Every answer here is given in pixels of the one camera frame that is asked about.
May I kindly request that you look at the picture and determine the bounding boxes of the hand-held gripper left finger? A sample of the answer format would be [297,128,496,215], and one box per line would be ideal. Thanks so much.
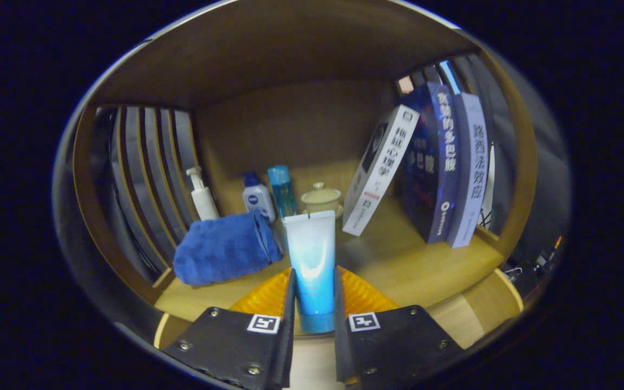
[160,267,297,390]

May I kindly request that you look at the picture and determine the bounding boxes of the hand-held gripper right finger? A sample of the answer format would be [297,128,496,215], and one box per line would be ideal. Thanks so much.
[333,265,465,388]

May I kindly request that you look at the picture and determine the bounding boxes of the blue and white tube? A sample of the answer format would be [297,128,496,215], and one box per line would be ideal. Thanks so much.
[282,210,337,334]

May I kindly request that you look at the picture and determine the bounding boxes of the wooden countertop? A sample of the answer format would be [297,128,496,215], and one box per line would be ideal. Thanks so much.
[152,162,508,326]

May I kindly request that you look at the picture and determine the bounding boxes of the wooden cabinet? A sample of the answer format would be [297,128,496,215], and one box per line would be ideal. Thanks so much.
[71,0,540,353]

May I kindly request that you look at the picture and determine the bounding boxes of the blue towel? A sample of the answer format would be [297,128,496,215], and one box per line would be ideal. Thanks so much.
[173,210,284,287]

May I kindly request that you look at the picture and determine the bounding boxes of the white pump bottle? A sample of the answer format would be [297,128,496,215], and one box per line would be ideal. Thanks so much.
[186,166,220,221]

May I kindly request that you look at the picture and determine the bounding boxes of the white bottle with blue cap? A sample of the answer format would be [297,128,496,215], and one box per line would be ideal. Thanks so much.
[242,172,277,223]

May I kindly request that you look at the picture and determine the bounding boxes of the clear blue bottle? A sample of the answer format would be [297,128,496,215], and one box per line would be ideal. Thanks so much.
[267,165,297,219]

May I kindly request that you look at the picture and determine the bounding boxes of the beige lidded teacup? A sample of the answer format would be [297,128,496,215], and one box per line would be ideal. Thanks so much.
[300,182,344,219]

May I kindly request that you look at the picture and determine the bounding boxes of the white book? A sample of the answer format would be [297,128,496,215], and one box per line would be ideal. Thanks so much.
[342,105,421,237]

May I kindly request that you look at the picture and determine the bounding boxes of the dark blue book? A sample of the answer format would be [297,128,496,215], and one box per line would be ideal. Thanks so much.
[396,81,462,244]

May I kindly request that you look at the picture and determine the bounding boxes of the light purple book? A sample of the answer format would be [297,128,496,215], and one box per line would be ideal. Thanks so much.
[446,92,489,249]

